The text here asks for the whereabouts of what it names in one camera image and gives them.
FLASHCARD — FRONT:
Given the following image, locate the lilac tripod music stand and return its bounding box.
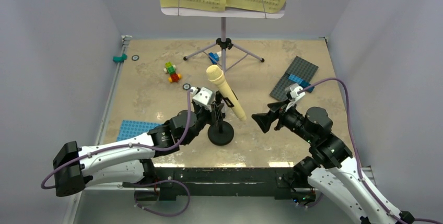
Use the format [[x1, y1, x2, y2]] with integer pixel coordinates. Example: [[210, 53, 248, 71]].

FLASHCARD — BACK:
[[161, 3, 286, 72]]

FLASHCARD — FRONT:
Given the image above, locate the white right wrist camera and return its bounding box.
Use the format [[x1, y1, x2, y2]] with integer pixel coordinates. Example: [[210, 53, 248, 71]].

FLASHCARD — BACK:
[[284, 83, 306, 112]]

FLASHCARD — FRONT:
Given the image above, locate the teal plastic clip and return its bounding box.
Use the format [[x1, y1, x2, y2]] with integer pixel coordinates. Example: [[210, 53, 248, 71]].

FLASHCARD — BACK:
[[112, 53, 127, 63]]

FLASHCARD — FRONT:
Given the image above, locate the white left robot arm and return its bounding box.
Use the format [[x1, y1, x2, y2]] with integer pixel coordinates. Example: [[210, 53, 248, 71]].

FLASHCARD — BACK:
[[51, 87, 225, 197]]

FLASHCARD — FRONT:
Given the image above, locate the black front mounting rail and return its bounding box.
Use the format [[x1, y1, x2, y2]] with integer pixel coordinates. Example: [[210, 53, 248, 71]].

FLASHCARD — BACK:
[[134, 167, 317, 205]]

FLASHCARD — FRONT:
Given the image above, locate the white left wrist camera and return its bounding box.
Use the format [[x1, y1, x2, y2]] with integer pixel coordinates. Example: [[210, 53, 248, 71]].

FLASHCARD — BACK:
[[190, 86, 215, 112]]

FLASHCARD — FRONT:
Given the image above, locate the blue brick on baseplate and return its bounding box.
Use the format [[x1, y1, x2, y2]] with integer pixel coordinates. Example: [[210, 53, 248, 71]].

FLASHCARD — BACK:
[[288, 74, 311, 89]]

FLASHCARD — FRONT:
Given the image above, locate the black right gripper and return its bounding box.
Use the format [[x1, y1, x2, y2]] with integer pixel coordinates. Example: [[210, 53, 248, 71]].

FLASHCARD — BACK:
[[251, 98, 315, 144]]

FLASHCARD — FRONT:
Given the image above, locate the light blue studded baseplate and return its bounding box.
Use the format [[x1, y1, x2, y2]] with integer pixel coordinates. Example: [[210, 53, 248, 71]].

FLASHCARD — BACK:
[[116, 120, 161, 142]]

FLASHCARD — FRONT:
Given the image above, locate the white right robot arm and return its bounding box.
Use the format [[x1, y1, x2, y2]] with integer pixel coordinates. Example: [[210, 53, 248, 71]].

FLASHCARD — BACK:
[[252, 101, 415, 223]]

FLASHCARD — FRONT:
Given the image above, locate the aluminium left frame rail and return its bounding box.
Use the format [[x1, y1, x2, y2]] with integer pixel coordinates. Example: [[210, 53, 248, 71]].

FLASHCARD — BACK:
[[62, 35, 133, 224]]

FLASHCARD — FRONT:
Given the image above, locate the poker chip near car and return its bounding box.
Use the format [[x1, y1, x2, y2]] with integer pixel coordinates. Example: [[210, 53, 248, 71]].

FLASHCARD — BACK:
[[182, 83, 191, 91]]

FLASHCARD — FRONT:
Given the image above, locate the black desktop microphone stand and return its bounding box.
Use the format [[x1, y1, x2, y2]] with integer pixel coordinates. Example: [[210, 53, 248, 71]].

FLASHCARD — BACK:
[[207, 91, 235, 146]]

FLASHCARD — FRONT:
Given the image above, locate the blue brick under stand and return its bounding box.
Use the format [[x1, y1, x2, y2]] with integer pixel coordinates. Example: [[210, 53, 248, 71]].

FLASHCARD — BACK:
[[208, 51, 222, 65]]

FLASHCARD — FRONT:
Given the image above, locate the colourful toy brick car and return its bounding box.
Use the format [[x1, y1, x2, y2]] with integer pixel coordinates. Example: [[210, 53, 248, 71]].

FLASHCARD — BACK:
[[164, 62, 182, 83]]

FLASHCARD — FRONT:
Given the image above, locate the cream yellow microphone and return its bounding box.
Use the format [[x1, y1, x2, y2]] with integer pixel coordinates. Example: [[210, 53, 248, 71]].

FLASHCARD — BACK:
[[206, 65, 247, 121]]

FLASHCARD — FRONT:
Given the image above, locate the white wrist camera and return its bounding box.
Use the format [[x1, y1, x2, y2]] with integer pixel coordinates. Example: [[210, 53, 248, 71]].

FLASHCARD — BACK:
[[190, 86, 215, 112], [284, 83, 306, 112]]

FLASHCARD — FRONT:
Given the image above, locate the dark grey studded baseplate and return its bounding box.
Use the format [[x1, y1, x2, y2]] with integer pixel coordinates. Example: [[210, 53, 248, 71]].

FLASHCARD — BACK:
[[270, 56, 318, 101]]

